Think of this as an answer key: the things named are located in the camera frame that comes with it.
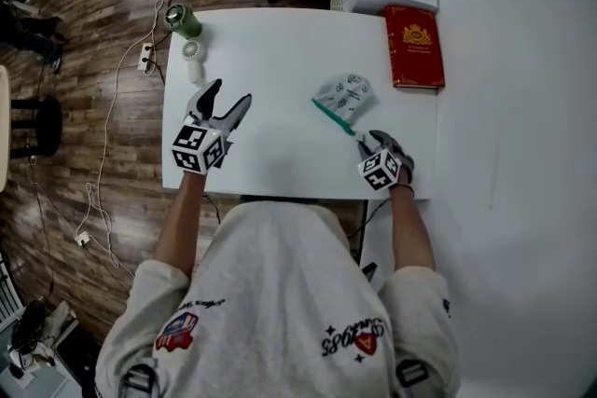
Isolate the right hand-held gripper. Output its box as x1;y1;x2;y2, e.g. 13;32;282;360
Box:
356;130;416;193

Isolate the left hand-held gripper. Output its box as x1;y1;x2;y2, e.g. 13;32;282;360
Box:
170;78;254;176

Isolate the clear plastic bag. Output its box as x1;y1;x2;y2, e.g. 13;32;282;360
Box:
311;73;380;137

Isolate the person's left forearm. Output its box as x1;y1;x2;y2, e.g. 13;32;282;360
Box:
153;172;209;279

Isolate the person's right forearm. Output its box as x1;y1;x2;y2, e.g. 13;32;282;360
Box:
387;184;437;271

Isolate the white handheld fan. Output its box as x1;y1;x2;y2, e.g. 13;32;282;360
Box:
180;39;206;85

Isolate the white power strip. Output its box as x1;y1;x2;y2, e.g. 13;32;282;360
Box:
137;42;155;72

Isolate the green drink tumbler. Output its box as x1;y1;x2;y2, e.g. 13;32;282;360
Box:
163;3;203;40

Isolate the red hardcover book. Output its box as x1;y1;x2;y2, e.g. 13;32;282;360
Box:
382;4;447;90

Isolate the black stool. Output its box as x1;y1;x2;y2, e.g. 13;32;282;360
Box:
8;95;64;160

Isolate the person's white printed t-shirt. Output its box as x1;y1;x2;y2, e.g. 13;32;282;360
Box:
95;199;463;398

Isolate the white cable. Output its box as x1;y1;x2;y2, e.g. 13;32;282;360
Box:
74;0;163;270

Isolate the grey harness strap with buckle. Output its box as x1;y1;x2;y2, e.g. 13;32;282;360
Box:
118;363;160;398
395;358;430;388

